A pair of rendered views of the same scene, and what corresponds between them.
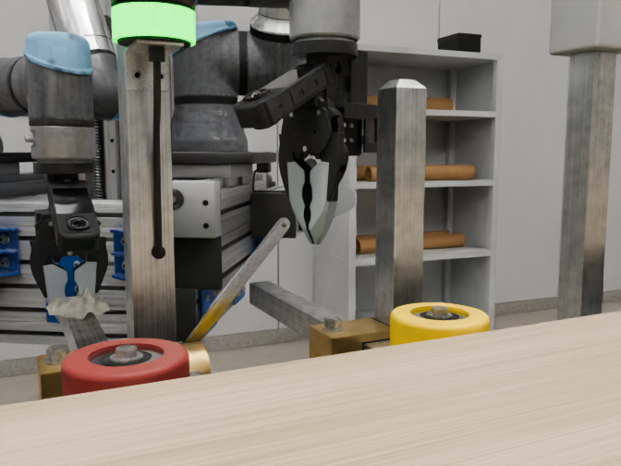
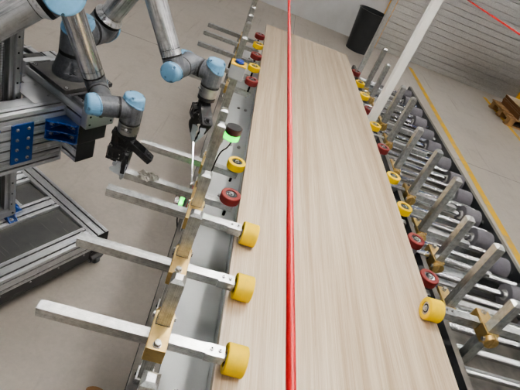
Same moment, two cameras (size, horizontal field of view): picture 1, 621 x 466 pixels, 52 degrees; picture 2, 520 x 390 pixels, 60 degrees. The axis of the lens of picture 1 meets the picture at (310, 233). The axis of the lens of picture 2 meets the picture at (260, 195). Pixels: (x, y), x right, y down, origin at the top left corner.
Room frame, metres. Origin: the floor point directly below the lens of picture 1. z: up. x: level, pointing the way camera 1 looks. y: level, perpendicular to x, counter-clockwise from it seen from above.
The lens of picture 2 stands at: (-0.08, 1.50, 1.92)
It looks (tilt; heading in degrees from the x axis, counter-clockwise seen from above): 33 degrees down; 285
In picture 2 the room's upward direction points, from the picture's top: 24 degrees clockwise
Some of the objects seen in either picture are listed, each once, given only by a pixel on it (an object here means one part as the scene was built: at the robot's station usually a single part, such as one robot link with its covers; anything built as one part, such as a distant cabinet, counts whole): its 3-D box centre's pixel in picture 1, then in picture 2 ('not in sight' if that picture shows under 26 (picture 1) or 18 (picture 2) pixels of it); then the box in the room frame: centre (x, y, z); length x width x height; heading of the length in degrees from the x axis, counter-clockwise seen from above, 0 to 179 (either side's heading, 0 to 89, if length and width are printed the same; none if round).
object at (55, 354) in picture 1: (57, 353); not in sight; (0.49, 0.20, 0.88); 0.02 x 0.02 x 0.01
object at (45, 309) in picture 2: not in sight; (141, 333); (0.22, 0.87, 0.95); 0.50 x 0.04 x 0.04; 25
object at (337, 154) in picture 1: (326, 158); not in sight; (0.67, -0.02, 1.03); 0.05 x 0.02 x 0.09; 45
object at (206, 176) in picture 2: not in sight; (189, 225); (0.42, 0.36, 0.87); 0.03 x 0.03 x 0.48; 25
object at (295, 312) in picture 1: (329, 332); (189, 159); (0.68, -0.02, 0.84); 0.43 x 0.03 x 0.04; 25
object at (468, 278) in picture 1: (405, 202); not in sight; (3.43, -0.51, 0.78); 0.90 x 0.45 x 1.55; 113
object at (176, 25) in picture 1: (153, 27); (231, 135); (0.48, 0.12, 1.13); 0.06 x 0.06 x 0.02
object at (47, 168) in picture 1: (66, 210); (122, 145); (0.80, 0.31, 0.97); 0.09 x 0.08 x 0.12; 26
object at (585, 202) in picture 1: (583, 247); (220, 118); (0.75, -0.33, 0.93); 0.05 x 0.04 x 0.45; 115
